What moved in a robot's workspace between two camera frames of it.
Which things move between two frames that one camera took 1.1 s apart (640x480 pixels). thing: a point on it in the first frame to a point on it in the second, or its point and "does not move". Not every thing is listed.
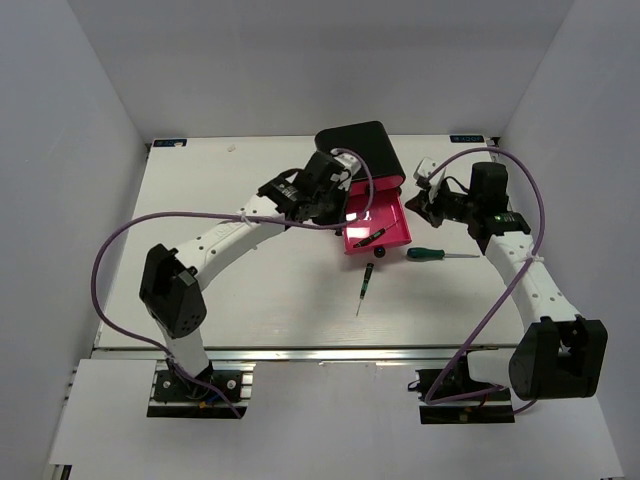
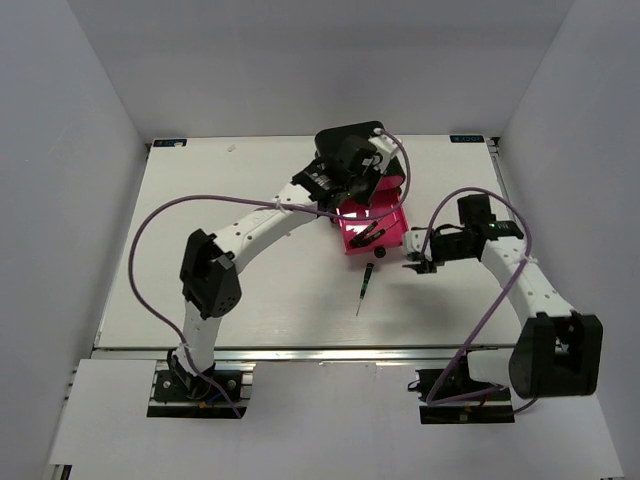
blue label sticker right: x=466 y=138 does not move
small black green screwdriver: x=369 y=274 does not move
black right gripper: x=425 y=204 to x=425 y=267
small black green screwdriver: x=372 y=235 does not move
